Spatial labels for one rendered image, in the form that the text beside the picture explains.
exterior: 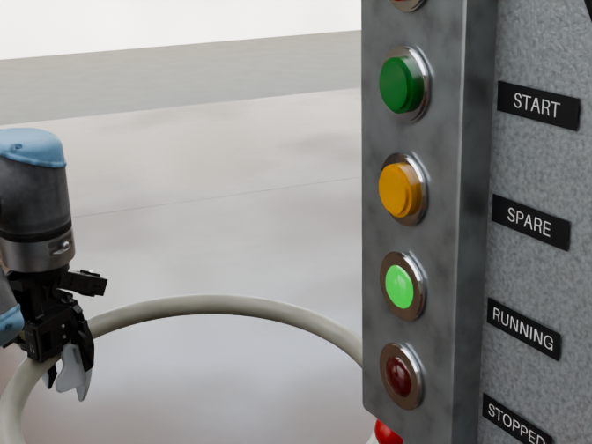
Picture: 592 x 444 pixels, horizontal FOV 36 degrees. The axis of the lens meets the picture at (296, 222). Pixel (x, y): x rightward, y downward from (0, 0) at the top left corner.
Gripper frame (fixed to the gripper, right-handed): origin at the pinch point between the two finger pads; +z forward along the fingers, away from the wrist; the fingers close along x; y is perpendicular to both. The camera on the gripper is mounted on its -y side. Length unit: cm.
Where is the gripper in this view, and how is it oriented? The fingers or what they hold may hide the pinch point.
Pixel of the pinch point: (68, 383)
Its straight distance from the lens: 131.2
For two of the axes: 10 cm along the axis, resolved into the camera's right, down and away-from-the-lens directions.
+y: -5.0, 3.6, -7.9
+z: 0.0, 9.1, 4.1
